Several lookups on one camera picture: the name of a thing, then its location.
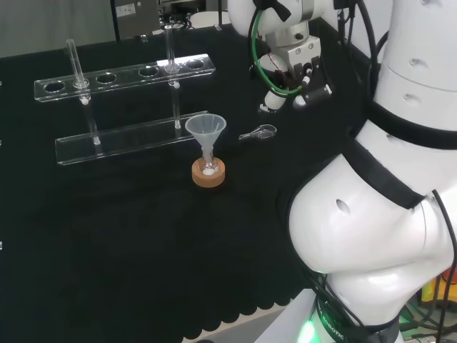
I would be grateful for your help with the black cloth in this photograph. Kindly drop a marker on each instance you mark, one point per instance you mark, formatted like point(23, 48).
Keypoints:
point(125, 232)

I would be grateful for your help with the clear plastic funnel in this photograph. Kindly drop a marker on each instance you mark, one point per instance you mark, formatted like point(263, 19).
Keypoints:
point(205, 128)

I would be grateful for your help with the pale board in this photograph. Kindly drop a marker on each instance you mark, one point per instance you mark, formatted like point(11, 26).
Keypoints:
point(209, 19)

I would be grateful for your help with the grey metal box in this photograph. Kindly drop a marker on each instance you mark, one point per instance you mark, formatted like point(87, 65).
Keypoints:
point(134, 18)

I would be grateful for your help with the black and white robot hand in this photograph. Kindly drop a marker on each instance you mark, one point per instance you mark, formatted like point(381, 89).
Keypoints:
point(307, 53)

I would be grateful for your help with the clear glass weighing funnel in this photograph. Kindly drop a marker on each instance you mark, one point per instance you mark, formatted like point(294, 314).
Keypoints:
point(262, 131)

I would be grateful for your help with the clear acrylic funnel stand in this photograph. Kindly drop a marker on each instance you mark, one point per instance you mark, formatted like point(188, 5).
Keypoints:
point(125, 141)

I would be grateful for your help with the round-bottom glass flask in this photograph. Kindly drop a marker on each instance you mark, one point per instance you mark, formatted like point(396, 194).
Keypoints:
point(209, 168)

